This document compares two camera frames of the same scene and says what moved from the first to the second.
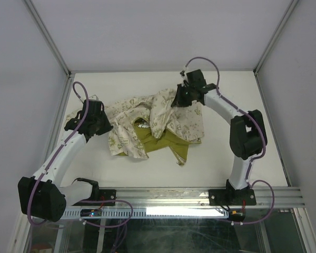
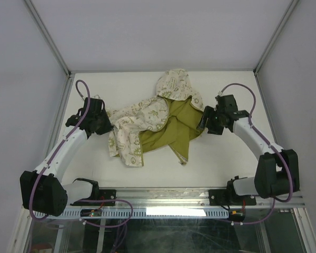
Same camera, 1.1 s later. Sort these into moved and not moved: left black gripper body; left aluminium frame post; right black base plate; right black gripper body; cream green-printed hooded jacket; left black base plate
Moved: cream green-printed hooded jacket; right black gripper body
Not moved: left black base plate; right black base plate; left aluminium frame post; left black gripper body
